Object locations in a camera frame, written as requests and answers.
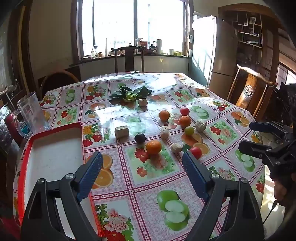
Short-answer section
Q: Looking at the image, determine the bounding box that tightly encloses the round-back wooden chair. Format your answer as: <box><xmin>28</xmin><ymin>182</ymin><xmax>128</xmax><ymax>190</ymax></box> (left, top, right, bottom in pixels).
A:
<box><xmin>40</xmin><ymin>71</ymin><xmax>80</xmax><ymax>100</ymax></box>

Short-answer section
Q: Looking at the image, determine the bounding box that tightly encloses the white wall shelf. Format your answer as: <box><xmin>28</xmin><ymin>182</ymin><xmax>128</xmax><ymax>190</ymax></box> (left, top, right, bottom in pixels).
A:
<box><xmin>232</xmin><ymin>11</ymin><xmax>263</xmax><ymax>49</ymax></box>

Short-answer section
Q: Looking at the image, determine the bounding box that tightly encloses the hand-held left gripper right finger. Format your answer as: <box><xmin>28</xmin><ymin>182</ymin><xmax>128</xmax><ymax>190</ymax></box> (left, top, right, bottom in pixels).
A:
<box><xmin>182</xmin><ymin>152</ymin><xmax>265</xmax><ymax>241</ymax></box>

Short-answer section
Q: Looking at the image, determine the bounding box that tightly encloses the carved brown wooden chair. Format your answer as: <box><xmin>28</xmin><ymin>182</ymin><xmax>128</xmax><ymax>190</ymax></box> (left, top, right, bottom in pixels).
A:
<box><xmin>227</xmin><ymin>64</ymin><xmax>278</xmax><ymax>121</ymax></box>

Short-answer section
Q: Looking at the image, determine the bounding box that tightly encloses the beige refrigerator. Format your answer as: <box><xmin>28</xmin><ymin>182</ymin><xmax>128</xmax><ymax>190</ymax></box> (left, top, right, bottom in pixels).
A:
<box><xmin>207</xmin><ymin>16</ymin><xmax>239</xmax><ymax>94</ymax></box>

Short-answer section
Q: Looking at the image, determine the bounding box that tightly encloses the clear plastic pitcher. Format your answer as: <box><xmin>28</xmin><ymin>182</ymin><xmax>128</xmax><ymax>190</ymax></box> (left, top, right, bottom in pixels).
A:
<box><xmin>14</xmin><ymin>92</ymin><xmax>51</xmax><ymax>137</ymax></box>

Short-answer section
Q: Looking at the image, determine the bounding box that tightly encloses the floral printed plastic tablecloth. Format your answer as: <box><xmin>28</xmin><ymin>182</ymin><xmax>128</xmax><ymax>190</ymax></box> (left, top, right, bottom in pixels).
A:
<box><xmin>13</xmin><ymin>72</ymin><xmax>265</xmax><ymax>241</ymax></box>

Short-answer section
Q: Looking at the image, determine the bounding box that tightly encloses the person's right hand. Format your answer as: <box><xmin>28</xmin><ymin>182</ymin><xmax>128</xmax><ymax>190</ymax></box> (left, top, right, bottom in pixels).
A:
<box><xmin>273</xmin><ymin>179</ymin><xmax>295</xmax><ymax>207</ymax></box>

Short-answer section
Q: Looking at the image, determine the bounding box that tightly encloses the large tan tofu block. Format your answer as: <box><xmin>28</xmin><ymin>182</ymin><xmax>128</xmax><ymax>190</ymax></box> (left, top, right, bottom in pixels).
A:
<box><xmin>114</xmin><ymin>125</ymin><xmax>129</xmax><ymax>139</ymax></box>

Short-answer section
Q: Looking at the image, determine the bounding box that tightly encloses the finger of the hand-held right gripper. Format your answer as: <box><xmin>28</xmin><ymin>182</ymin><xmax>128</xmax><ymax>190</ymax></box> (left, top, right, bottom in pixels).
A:
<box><xmin>249</xmin><ymin>121</ymin><xmax>294</xmax><ymax>140</ymax></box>
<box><xmin>239</xmin><ymin>141</ymin><xmax>282</xmax><ymax>161</ymax></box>

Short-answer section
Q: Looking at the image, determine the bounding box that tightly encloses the wooden glass-door cabinet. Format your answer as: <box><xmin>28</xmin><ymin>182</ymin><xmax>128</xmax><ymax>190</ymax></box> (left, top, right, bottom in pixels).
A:
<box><xmin>0</xmin><ymin>5</ymin><xmax>35</xmax><ymax>109</ymax></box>

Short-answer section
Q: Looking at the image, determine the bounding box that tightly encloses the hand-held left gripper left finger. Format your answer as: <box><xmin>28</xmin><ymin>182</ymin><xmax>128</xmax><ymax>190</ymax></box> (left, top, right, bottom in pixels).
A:
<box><xmin>20</xmin><ymin>152</ymin><xmax>103</xmax><ymax>241</ymax></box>

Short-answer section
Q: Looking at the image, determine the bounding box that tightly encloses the red chair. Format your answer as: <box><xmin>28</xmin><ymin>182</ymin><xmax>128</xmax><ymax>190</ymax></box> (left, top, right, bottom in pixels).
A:
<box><xmin>4</xmin><ymin>112</ymin><xmax>25</xmax><ymax>145</ymax></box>

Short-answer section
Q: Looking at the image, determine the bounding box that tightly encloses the red tray with white inside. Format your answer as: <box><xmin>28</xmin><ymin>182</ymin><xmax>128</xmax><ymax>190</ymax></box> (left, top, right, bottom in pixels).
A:
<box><xmin>17</xmin><ymin>122</ymin><xmax>103</xmax><ymax>241</ymax></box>

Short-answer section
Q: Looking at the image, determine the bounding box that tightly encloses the leafy green vegetable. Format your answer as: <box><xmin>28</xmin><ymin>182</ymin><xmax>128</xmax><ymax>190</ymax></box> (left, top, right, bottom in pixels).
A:
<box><xmin>108</xmin><ymin>86</ymin><xmax>152</xmax><ymax>105</ymax></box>

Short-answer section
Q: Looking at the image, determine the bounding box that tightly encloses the dark wooden chair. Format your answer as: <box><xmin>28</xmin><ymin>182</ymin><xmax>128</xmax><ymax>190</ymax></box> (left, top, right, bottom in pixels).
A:
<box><xmin>111</xmin><ymin>46</ymin><xmax>147</xmax><ymax>73</ymax></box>

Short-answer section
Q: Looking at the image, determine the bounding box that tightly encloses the window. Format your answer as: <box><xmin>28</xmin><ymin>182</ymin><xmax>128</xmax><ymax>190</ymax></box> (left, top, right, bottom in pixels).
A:
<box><xmin>76</xmin><ymin>0</ymin><xmax>191</xmax><ymax>58</ymax></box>

